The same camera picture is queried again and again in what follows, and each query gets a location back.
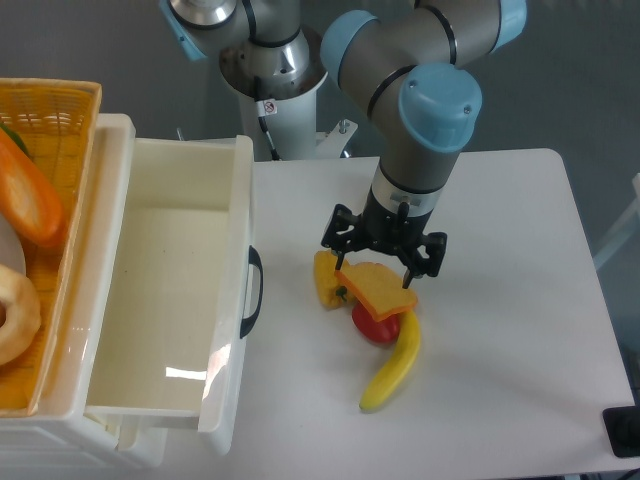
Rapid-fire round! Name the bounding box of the green toy vegetable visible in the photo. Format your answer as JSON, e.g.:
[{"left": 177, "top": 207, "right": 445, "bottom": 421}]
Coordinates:
[{"left": 0, "top": 122, "right": 31, "bottom": 158}]

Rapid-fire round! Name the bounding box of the black device at edge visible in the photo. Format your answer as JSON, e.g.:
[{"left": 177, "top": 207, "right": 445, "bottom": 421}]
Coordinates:
[{"left": 602, "top": 406, "right": 640, "bottom": 458}]

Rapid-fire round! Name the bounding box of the white open drawer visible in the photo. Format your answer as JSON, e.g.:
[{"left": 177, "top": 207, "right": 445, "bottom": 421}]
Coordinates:
[{"left": 85, "top": 134, "right": 255, "bottom": 456}]

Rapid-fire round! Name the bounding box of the yellow toy bell pepper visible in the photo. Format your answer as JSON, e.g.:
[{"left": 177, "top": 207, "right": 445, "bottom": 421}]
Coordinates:
[{"left": 313, "top": 250, "right": 355, "bottom": 309}]

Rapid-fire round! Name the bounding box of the red toy bell pepper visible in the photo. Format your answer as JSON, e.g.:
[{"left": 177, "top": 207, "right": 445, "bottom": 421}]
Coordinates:
[{"left": 351, "top": 303, "right": 400, "bottom": 344}]

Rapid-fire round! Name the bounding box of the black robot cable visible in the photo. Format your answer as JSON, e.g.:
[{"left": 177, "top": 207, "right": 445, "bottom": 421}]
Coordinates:
[{"left": 253, "top": 75, "right": 282, "bottom": 162}]

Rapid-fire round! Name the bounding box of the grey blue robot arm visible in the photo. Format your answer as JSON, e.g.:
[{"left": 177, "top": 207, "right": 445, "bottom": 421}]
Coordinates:
[{"left": 159, "top": 1, "right": 528, "bottom": 282}]

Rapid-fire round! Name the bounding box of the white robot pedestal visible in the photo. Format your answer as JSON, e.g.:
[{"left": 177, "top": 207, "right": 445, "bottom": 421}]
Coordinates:
[{"left": 218, "top": 24, "right": 359, "bottom": 162}]

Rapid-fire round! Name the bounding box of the white drawer cabinet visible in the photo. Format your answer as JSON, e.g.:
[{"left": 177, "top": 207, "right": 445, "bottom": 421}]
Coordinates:
[{"left": 1, "top": 114, "right": 167, "bottom": 469}]

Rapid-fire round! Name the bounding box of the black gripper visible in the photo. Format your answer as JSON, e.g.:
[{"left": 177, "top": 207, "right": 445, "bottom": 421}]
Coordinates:
[{"left": 321, "top": 190, "right": 447, "bottom": 289}]

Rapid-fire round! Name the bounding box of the white plate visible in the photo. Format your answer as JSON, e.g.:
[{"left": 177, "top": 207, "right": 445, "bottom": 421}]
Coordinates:
[{"left": 0, "top": 216, "right": 26, "bottom": 275}]

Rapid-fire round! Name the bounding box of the yellow woven basket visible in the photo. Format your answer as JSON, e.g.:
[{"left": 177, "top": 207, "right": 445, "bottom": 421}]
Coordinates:
[{"left": 1, "top": 78, "right": 102, "bottom": 418}]

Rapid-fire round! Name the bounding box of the toy bread slice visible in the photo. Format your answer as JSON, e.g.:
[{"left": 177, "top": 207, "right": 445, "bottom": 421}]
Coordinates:
[{"left": 335, "top": 262, "right": 418, "bottom": 322}]

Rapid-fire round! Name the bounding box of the beige toy bagel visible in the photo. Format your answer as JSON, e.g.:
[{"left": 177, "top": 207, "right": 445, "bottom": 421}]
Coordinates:
[{"left": 1, "top": 265, "right": 41, "bottom": 365}]

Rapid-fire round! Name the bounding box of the black drawer handle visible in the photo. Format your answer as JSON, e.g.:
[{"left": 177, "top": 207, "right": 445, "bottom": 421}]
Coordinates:
[{"left": 240, "top": 245, "right": 264, "bottom": 339}]

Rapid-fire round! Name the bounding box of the orange toy baguette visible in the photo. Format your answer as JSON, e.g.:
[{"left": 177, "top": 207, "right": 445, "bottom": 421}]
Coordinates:
[{"left": 1, "top": 130, "right": 67, "bottom": 248}]

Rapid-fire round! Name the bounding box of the yellow toy banana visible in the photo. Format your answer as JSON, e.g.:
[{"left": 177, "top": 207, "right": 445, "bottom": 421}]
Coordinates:
[{"left": 359, "top": 310, "right": 422, "bottom": 412}]

